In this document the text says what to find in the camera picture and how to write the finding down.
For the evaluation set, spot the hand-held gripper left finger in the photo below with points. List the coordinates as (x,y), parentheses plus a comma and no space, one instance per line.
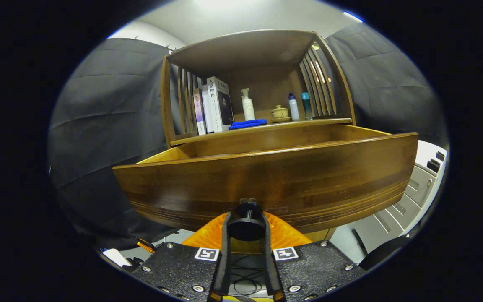
(224,260)

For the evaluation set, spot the yellow lidded teacup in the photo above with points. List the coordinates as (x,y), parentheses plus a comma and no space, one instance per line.
(280,113)

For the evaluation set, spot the black round drawer knob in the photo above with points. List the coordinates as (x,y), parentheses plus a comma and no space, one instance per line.
(245,228)

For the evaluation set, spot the thin white book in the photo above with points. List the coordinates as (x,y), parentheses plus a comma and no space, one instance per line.
(207,109)

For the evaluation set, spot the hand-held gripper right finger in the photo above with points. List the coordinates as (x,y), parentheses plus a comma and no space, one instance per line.
(268,260)

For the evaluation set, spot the brown wooden cabinet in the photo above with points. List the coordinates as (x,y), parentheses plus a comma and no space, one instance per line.
(245,50)

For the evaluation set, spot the orange black tool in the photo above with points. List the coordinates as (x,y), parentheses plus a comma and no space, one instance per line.
(146,246)

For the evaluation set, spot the large ceiling light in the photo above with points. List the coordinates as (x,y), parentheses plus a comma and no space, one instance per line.
(220,3)

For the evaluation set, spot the white bottle with blue cap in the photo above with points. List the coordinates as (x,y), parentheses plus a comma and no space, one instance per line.
(294,110)

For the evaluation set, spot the brown wooden drawer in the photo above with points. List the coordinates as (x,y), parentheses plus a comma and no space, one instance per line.
(266,176)

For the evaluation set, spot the wooden countertop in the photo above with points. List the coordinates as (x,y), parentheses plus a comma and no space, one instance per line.
(266,126)

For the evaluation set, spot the white book with dark cover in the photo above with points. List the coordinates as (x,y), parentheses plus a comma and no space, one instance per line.
(220,105)

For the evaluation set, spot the small ceiling light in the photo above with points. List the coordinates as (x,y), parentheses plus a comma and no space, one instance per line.
(352,16)

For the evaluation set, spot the white flat object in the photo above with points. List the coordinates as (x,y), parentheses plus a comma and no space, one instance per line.
(115,256)

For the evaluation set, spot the purple book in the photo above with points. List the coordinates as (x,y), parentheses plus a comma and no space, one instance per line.
(199,111)

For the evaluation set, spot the white drawer cabinet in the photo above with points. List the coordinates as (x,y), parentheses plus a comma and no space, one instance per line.
(409,197)

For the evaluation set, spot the teal bottle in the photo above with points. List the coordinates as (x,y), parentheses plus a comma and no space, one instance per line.
(306,107)

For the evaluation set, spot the white pump bottle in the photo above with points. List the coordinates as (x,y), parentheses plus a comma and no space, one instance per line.
(248,109)

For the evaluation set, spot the folded blue cloth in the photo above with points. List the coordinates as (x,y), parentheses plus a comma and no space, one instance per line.
(247,124)

